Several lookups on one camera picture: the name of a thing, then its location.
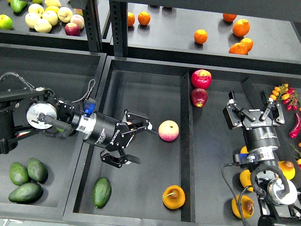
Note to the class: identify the upper red apple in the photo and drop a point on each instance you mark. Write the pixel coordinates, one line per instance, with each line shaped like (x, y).
(201, 79)

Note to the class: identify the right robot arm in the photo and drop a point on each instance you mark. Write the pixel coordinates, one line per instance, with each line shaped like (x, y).
(275, 193)

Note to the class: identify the orange centre shelf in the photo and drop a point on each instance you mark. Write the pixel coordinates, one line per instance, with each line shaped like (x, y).
(200, 36)

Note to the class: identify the pale pear front shelf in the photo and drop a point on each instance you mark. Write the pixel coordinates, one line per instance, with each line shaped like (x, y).
(42, 26)

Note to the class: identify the right pink peach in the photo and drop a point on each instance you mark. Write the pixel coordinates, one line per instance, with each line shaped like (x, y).
(168, 130)

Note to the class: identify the large orange right shelf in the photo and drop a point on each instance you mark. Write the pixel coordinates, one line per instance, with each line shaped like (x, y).
(241, 28)

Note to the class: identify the avocado bottom large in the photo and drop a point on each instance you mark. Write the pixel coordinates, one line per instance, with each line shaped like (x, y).
(26, 193)

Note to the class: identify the green apple shelf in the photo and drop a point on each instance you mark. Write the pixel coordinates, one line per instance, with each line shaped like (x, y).
(6, 22)

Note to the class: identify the small orange right shelf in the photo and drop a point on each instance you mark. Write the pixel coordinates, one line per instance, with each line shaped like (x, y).
(248, 42)

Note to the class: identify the orange top right shelf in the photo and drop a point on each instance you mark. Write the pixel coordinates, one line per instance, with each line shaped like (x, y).
(229, 18)

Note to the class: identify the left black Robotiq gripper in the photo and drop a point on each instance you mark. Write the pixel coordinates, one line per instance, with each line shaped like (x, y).
(111, 134)

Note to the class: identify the yellow pear bottom right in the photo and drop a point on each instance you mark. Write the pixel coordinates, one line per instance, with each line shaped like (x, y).
(247, 206)

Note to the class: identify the red apple on shelf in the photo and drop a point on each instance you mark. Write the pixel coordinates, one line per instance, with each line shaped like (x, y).
(72, 29)

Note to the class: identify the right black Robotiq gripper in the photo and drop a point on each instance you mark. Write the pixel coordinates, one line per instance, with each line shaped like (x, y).
(258, 126)

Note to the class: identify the black tray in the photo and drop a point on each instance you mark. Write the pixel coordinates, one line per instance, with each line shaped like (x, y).
(193, 161)
(67, 73)

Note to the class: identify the dark green avocado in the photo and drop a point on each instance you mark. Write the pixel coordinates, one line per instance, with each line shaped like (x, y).
(101, 192)

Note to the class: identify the yellow pear upper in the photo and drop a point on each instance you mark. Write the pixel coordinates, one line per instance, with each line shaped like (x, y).
(244, 150)

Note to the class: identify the cherry tomato bunch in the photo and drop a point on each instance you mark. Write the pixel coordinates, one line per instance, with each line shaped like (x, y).
(286, 95)

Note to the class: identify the yellow pear far right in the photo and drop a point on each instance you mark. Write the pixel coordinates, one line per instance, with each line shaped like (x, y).
(287, 168)

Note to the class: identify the yellow pear low centre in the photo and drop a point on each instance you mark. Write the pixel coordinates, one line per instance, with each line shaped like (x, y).
(245, 178)

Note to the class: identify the lower dark red apple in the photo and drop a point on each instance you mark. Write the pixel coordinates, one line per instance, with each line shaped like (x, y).
(199, 97)

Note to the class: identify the pale pear centre shelf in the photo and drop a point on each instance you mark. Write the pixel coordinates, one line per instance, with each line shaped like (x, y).
(51, 17)

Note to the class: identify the black centre tray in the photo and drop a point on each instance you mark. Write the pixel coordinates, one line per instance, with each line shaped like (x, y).
(193, 161)

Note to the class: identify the orange front right shelf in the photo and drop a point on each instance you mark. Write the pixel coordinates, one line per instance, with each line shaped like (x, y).
(238, 48)

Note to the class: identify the pale pear left shelf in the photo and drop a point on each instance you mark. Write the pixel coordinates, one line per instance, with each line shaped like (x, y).
(31, 18)

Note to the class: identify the red chili pepper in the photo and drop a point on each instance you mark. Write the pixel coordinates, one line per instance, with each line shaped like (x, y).
(296, 129)

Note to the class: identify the avocado left lower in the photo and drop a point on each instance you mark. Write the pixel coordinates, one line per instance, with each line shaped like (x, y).
(18, 174)

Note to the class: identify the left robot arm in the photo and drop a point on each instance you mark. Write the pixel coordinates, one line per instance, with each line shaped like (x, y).
(31, 110)

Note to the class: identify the black left tray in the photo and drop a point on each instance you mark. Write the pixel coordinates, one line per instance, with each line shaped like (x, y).
(67, 73)

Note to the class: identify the pink peach on shelf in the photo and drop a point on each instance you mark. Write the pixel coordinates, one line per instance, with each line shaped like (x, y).
(79, 20)

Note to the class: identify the black shelf post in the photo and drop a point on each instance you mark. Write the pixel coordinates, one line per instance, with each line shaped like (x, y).
(118, 19)

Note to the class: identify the yellow pear with stem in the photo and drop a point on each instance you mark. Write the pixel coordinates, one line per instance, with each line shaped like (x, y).
(173, 197)

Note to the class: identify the green pepper shelf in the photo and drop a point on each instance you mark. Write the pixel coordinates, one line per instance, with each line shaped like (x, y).
(18, 5)

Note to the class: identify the orange far left shelf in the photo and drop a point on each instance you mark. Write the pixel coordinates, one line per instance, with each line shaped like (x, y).
(130, 19)

